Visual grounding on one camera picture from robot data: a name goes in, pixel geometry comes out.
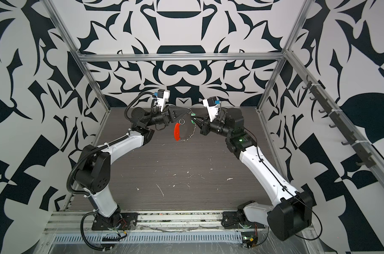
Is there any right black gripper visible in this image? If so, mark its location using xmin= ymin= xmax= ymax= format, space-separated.
xmin=193 ymin=114 xmax=235 ymax=140

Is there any silver keyring with red tag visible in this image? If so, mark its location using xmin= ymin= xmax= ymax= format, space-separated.
xmin=173 ymin=122 xmax=196 ymax=142

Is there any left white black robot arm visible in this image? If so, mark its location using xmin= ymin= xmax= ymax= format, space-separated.
xmin=67 ymin=106 xmax=191 ymax=219

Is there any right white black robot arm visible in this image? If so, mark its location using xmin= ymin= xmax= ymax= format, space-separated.
xmin=191 ymin=108 xmax=313 ymax=241

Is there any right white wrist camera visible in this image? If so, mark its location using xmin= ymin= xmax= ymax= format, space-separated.
xmin=202 ymin=96 xmax=221 ymax=122

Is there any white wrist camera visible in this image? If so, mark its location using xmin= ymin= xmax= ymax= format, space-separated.
xmin=202 ymin=96 xmax=221 ymax=122
xmin=153 ymin=89 xmax=170 ymax=112

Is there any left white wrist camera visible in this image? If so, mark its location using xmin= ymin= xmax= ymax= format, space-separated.
xmin=153 ymin=89 xmax=170 ymax=112

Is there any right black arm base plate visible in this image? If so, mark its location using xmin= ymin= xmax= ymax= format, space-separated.
xmin=221 ymin=211 xmax=266 ymax=229

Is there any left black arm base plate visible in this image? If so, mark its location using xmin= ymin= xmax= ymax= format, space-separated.
xmin=91 ymin=212 xmax=139 ymax=231

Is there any white slotted cable duct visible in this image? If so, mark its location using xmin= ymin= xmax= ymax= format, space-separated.
xmin=53 ymin=231 xmax=243 ymax=244

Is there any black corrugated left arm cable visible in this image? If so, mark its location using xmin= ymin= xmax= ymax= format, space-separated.
xmin=66 ymin=91 xmax=158 ymax=251

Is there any black wall hook rail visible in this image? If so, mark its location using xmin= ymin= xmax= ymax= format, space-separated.
xmin=303 ymin=75 xmax=377 ymax=168

